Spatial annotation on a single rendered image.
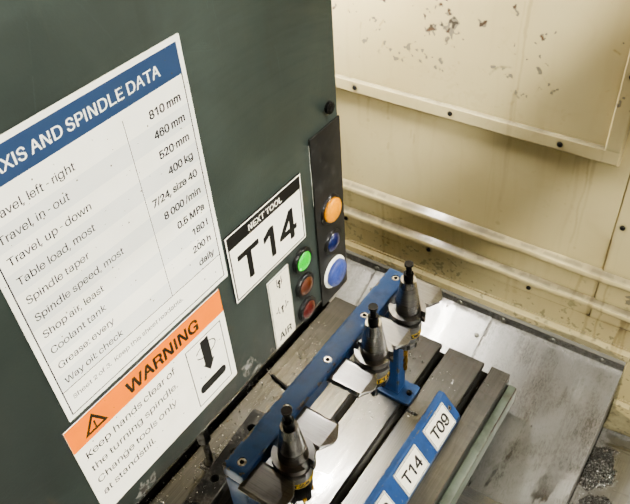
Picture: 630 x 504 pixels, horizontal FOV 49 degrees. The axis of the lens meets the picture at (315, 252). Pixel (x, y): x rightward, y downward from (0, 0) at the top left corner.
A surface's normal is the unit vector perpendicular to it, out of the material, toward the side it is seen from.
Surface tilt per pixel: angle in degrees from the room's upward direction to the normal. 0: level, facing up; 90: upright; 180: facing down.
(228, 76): 90
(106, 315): 90
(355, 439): 0
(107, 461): 90
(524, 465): 24
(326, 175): 90
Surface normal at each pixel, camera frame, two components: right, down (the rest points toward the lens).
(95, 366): 0.82, 0.34
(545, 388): -0.29, -0.44
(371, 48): -0.57, 0.58
